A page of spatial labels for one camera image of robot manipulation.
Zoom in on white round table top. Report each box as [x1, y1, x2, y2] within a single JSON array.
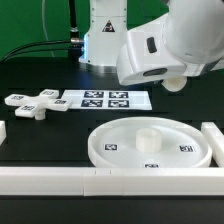
[[88, 117, 212, 168]]

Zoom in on white cross-shaped table base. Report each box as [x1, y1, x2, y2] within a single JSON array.
[[5, 89, 72, 120]]

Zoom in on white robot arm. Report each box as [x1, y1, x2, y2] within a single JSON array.
[[79, 0, 224, 90]]

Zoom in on white marker sheet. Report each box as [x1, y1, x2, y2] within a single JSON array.
[[62, 90, 152, 110]]

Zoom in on white right fence bar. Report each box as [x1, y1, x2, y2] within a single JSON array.
[[201, 122, 224, 168]]

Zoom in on white fence bar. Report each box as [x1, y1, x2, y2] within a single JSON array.
[[201, 122, 224, 168], [0, 167, 224, 196], [0, 121, 6, 146]]

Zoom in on white front fence bar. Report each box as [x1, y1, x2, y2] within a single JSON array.
[[0, 167, 224, 196]]

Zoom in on white left fence bar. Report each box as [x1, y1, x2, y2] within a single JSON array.
[[0, 121, 6, 146]]

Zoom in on black vertical cable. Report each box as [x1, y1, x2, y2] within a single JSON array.
[[67, 0, 81, 42]]

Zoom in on black cable pair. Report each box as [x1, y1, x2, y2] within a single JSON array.
[[0, 37, 84, 64]]

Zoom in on white thin cable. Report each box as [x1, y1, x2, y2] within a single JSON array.
[[41, 0, 55, 58]]

